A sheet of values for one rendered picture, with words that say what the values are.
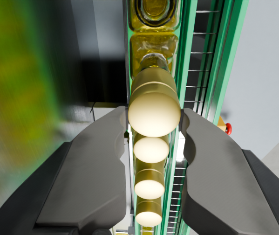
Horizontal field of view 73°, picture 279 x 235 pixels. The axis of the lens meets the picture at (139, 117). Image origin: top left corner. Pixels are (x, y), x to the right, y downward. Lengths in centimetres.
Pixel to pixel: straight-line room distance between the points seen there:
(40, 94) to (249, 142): 70
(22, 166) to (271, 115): 69
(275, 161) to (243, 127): 142
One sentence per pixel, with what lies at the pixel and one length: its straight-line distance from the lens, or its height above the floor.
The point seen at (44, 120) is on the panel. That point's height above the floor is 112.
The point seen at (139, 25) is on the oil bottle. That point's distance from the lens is 21.
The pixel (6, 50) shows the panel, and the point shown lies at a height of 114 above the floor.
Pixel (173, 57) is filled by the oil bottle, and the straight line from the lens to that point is 21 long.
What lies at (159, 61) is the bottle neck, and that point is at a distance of 18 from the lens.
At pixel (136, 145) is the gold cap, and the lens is 17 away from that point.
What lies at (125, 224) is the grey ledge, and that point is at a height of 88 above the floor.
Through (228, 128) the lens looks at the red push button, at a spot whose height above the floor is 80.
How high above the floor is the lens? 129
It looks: 58 degrees down
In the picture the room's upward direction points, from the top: 174 degrees counter-clockwise
